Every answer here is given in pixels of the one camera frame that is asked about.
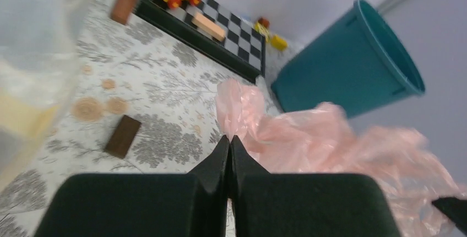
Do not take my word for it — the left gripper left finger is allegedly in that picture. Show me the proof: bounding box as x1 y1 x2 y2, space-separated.
35 136 230 236

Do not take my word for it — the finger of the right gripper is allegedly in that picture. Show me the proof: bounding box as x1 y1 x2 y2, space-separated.
432 197 466 235

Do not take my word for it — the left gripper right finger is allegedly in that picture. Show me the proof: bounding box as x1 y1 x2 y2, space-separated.
230 137 400 236

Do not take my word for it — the pink trash bag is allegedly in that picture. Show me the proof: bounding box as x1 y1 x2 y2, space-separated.
216 79 466 236

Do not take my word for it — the teal plastic trash bin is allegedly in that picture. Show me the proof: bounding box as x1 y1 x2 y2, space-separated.
271 0 426 117

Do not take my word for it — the dark brown wooden block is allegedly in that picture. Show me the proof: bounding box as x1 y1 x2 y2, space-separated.
104 115 142 159

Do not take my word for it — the floral patterned table mat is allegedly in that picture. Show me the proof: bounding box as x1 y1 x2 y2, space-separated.
0 0 303 237

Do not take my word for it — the black white checkerboard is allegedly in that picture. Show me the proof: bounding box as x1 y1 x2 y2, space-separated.
136 0 266 82

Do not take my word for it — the light wooden block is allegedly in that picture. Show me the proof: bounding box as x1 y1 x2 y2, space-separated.
192 12 226 41

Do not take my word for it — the yellow toy figure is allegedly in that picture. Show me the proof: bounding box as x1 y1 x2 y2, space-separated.
254 17 288 51

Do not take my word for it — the reddish brown wooden block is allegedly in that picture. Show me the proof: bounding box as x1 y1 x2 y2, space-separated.
110 0 137 25

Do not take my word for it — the large translucent plastic bag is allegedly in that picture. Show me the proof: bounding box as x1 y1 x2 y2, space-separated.
1 0 92 188

